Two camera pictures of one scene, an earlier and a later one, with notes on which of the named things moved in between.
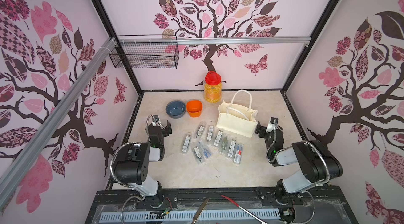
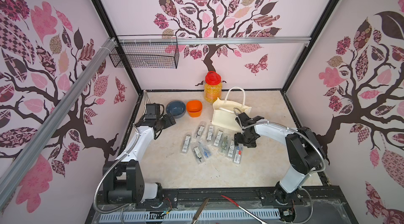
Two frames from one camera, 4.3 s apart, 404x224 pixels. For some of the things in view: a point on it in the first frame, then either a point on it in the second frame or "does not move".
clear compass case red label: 238,154 does not move
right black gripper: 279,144 -> 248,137
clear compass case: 186,145 does not move
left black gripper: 168,130 -> 168,121
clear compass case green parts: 223,146 does not move
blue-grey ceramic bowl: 175,109 does not move
